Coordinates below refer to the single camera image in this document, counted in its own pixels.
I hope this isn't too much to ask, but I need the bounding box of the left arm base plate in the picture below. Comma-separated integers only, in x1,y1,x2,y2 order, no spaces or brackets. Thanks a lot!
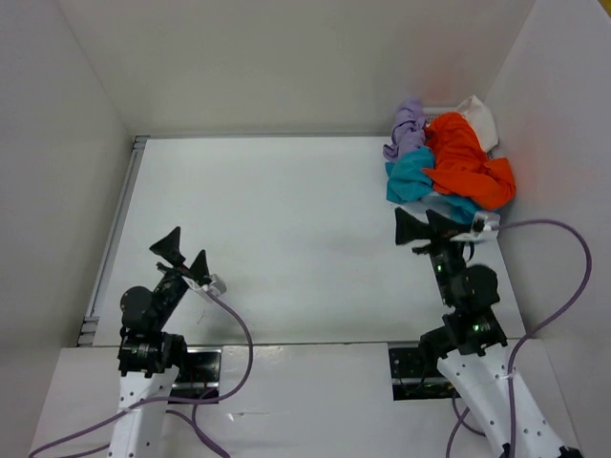
170,346,222,399

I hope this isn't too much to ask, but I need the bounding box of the orange t shirt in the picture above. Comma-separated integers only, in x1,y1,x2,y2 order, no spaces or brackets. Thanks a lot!
424,112,516,211

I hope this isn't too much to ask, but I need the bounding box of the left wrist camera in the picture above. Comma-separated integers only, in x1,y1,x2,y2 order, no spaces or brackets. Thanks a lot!
184,274,227,298

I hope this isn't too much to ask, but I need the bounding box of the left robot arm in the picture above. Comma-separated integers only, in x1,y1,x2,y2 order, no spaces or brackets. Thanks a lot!
108,227,212,457

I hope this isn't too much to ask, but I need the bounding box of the white plastic basket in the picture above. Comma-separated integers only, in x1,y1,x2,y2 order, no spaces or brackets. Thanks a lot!
425,109,499,157

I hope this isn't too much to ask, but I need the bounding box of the white t shirt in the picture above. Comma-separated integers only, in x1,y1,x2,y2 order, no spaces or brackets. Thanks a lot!
456,95,499,154

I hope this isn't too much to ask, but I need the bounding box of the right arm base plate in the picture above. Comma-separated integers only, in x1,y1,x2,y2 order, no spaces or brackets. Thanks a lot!
388,345,454,402

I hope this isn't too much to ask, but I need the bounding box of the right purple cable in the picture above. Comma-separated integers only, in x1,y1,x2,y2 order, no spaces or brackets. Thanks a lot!
446,218,593,458

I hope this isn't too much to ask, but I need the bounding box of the teal t shirt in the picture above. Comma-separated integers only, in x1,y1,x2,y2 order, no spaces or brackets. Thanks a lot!
385,147,481,224

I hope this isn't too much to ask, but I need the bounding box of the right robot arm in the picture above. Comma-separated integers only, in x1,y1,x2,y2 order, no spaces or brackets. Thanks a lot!
394,207,581,457

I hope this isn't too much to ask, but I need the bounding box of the lavender t shirt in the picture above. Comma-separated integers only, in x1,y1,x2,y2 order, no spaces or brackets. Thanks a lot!
383,97,426,163

